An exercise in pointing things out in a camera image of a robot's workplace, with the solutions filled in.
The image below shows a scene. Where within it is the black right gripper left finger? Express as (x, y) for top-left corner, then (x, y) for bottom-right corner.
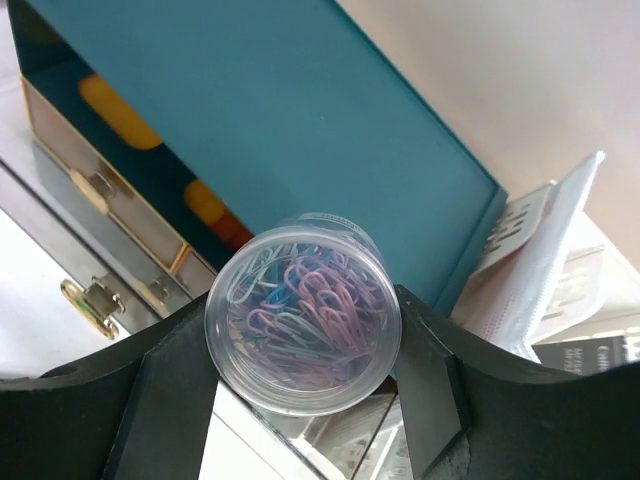
(0, 292), (226, 480)

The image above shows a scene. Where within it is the grey booklet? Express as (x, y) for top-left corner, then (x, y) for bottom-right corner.
(533, 335), (639, 376)

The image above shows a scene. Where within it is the clear paper clip jar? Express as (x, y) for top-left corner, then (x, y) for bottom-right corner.
(204, 213), (402, 417)

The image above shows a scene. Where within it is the middle left amber drawer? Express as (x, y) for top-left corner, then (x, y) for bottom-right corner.
(22, 79), (188, 273)

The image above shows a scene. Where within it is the white file rack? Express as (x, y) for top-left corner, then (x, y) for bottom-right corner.
(453, 181), (639, 344)

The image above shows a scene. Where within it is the clear zip folder red paper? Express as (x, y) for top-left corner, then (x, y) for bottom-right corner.
(461, 151), (606, 354)

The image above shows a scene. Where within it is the bottom dark drawer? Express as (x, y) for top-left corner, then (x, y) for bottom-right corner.
(31, 140), (192, 317)

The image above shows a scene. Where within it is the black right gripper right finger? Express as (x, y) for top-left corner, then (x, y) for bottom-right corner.
(395, 287), (639, 479)

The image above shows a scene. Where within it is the middle right amber drawer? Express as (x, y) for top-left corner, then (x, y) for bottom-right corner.
(171, 246), (217, 297)

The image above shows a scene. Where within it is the teal drawer organizer cabinet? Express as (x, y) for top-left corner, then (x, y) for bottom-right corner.
(8, 1), (506, 314)

